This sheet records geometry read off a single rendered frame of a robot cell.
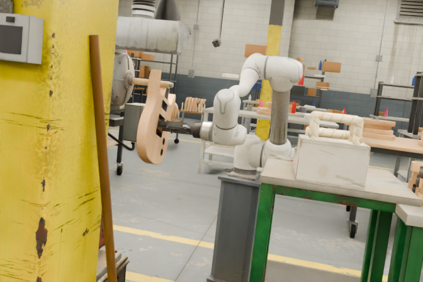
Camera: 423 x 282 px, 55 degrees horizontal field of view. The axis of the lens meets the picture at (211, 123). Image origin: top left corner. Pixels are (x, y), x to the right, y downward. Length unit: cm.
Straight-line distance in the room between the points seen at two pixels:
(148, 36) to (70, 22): 96
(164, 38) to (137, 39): 12
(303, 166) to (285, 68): 71
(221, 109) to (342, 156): 53
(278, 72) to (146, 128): 81
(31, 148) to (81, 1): 32
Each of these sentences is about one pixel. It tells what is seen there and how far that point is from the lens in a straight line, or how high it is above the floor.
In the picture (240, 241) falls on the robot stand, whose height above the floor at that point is 31.
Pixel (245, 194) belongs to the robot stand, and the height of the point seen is 62.
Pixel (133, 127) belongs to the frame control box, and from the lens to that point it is 223.
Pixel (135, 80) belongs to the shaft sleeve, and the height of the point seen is 125.
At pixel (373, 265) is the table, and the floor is 49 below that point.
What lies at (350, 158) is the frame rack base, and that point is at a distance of 170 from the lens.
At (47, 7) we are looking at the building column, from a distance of 87.
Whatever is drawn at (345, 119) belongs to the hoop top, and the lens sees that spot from 169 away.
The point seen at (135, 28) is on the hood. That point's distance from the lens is 186.
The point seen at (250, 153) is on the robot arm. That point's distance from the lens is 257.
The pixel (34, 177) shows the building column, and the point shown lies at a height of 106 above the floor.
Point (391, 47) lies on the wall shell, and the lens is 1320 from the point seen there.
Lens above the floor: 129
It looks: 6 degrees down
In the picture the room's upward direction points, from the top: 6 degrees clockwise
